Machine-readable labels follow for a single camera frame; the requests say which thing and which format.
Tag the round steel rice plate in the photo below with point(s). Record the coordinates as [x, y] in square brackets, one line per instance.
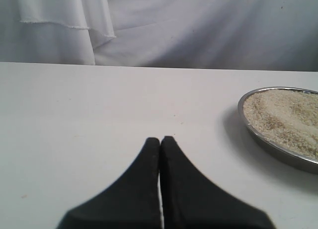
[284, 122]

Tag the white fabric backdrop curtain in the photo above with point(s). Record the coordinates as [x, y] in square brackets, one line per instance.
[277, 35]

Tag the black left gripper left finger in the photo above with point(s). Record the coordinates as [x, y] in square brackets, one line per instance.
[131, 202]

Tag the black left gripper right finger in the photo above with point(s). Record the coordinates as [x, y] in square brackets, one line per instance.
[191, 201]

